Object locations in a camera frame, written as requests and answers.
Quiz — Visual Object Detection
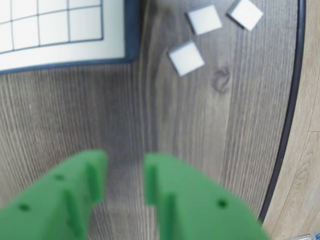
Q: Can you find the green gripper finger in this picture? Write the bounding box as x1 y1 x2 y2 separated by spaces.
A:
0 149 109 240
143 152 273 240

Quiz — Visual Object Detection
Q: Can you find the white cube stone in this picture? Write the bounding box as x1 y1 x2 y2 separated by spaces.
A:
226 0 264 32
167 39 206 77
185 4 223 36

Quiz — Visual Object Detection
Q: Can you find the white grid go board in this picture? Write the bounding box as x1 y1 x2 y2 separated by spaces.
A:
0 0 141 75

